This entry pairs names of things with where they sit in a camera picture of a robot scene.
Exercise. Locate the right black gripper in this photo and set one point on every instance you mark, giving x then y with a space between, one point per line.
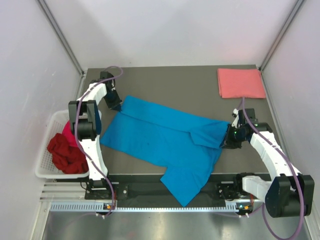
229 143

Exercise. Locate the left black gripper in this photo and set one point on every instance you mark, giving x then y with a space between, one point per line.
116 104

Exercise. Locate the blue t shirt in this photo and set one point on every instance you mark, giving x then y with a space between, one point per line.
188 146

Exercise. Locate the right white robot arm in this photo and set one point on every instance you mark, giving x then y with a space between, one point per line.
288 193

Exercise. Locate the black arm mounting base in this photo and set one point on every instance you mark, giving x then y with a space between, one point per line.
148 191

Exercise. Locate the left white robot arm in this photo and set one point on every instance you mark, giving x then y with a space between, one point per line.
86 125

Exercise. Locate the folded pink t shirt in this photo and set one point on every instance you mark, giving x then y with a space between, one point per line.
238 83

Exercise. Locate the magenta t shirt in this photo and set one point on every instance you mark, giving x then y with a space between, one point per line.
66 132

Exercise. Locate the dark red t shirt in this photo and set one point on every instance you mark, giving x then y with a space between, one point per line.
66 158

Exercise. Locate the white plastic laundry basket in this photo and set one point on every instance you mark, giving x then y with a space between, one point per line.
44 165

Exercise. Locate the white slotted cable duct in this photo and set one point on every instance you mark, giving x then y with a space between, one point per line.
102 207

